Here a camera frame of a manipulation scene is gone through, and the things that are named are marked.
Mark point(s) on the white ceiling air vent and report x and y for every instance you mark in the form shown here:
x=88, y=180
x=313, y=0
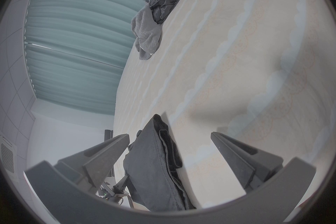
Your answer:
x=7, y=154

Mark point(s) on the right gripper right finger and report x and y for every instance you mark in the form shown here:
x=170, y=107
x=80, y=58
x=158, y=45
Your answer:
x=236, y=158

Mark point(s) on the blue-green curtain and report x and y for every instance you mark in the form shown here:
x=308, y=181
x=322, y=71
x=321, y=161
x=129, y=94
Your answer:
x=86, y=2
x=73, y=78

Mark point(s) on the pile of clothes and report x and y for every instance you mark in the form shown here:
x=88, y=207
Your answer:
x=149, y=31

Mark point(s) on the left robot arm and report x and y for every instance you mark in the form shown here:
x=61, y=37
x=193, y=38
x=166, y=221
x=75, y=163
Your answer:
x=118, y=187

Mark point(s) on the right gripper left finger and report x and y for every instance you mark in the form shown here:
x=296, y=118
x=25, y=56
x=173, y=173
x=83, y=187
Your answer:
x=105, y=158

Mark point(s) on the bed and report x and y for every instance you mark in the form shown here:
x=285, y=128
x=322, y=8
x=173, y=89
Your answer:
x=249, y=73

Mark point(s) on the black T-shirt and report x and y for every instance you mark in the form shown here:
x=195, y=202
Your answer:
x=154, y=165

